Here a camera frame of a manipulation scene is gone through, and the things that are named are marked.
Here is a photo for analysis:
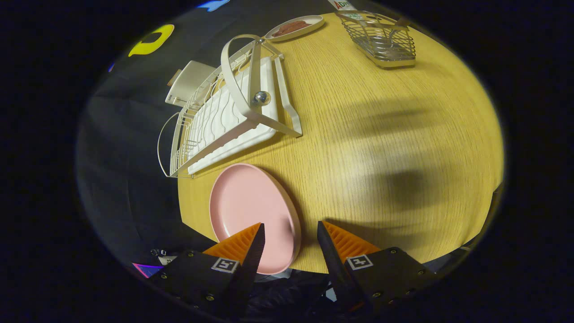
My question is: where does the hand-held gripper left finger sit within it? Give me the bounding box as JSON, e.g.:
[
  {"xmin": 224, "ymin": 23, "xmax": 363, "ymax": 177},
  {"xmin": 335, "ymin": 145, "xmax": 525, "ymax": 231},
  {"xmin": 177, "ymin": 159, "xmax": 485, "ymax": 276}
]
[{"xmin": 150, "ymin": 222, "xmax": 266, "ymax": 320}]

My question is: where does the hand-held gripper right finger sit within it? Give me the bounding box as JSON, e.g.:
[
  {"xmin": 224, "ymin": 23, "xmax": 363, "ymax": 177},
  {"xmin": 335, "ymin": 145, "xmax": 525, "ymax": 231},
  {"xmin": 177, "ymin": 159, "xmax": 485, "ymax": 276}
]
[{"xmin": 317, "ymin": 220, "xmax": 438, "ymax": 314}]

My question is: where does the pink plate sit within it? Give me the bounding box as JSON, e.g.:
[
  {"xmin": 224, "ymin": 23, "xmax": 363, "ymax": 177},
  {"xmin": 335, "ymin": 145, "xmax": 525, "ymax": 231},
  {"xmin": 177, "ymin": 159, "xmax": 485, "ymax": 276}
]
[{"xmin": 209, "ymin": 163, "xmax": 302, "ymax": 275}]

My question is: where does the white wire dish rack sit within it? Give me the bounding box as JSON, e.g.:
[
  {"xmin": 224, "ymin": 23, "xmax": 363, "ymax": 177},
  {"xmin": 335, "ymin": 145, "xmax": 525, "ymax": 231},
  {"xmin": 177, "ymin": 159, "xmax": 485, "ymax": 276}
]
[{"xmin": 157, "ymin": 34, "xmax": 303, "ymax": 179}]

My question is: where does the metal wire basket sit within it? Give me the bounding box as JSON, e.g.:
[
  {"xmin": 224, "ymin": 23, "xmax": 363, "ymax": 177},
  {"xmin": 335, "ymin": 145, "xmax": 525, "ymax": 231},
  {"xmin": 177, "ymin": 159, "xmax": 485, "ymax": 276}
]
[{"xmin": 335, "ymin": 10, "xmax": 417, "ymax": 69}]

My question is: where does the beige round plate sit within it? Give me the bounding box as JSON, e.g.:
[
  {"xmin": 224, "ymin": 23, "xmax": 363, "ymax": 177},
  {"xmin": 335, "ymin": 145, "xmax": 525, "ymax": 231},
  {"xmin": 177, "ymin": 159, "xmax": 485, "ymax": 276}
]
[{"xmin": 265, "ymin": 15, "xmax": 325, "ymax": 43}]

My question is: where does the pink purple-edged sheet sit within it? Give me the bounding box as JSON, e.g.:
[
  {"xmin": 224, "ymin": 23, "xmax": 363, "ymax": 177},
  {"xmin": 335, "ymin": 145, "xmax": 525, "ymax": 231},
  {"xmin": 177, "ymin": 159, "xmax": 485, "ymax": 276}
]
[{"xmin": 132, "ymin": 263, "xmax": 164, "ymax": 279}]

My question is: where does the white drip tray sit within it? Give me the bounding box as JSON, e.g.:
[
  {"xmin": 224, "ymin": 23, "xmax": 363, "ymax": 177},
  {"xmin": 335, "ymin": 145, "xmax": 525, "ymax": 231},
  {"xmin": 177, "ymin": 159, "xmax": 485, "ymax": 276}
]
[{"xmin": 187, "ymin": 56, "xmax": 279, "ymax": 175}]

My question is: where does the white toaster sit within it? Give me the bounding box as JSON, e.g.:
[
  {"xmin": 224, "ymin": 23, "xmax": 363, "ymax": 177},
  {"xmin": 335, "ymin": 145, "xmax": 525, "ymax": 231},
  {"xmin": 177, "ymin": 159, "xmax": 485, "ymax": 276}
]
[{"xmin": 165, "ymin": 61, "xmax": 217, "ymax": 107}]

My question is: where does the white bottle green cap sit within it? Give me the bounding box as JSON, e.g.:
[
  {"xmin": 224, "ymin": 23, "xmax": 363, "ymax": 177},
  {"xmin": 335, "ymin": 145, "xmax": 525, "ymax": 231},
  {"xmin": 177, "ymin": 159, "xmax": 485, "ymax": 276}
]
[{"xmin": 327, "ymin": 0, "xmax": 366, "ymax": 19}]

